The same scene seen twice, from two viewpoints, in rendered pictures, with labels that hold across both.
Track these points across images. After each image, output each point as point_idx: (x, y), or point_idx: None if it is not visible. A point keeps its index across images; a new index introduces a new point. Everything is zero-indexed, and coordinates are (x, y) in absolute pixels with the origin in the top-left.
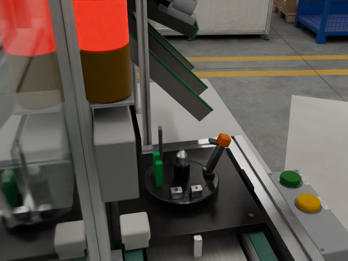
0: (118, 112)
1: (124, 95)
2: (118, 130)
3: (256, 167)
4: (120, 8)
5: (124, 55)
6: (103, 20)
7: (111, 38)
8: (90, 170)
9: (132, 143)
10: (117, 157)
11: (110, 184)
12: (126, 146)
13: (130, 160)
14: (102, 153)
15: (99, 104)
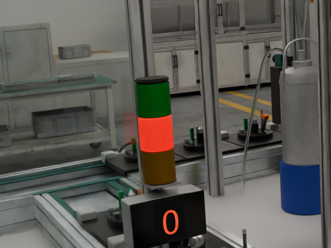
0: (160, 195)
1: (152, 182)
2: (137, 200)
3: None
4: (150, 129)
5: (152, 157)
6: (141, 134)
7: (144, 144)
8: None
9: (128, 207)
10: (125, 212)
11: (125, 230)
12: (127, 207)
13: (128, 218)
14: (122, 206)
15: (142, 182)
